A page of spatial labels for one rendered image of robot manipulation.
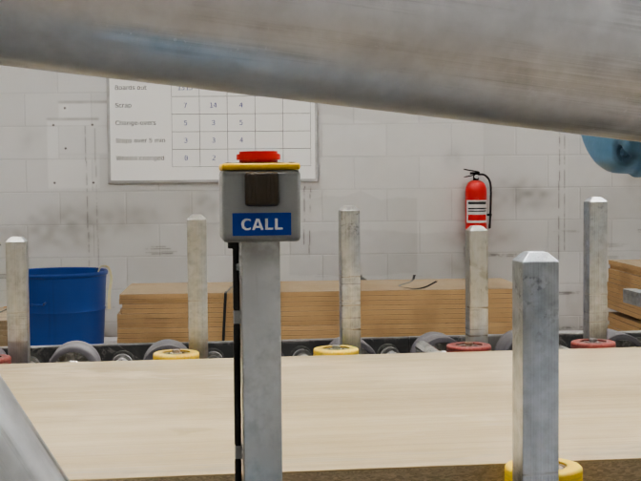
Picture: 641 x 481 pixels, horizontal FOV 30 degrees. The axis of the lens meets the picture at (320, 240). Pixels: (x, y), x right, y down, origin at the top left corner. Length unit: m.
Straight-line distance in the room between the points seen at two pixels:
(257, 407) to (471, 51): 0.67
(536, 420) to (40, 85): 7.45
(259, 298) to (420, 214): 7.27
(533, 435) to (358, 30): 0.74
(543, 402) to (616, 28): 0.69
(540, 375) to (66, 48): 0.77
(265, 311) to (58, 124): 7.35
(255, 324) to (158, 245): 7.24
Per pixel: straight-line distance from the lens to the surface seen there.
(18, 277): 2.19
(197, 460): 1.33
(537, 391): 1.14
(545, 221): 8.49
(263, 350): 1.09
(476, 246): 2.24
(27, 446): 0.58
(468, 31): 0.47
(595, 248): 2.30
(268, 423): 1.10
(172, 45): 0.44
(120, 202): 8.34
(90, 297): 6.69
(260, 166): 1.06
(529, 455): 1.15
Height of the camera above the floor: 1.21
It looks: 3 degrees down
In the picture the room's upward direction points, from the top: 1 degrees counter-clockwise
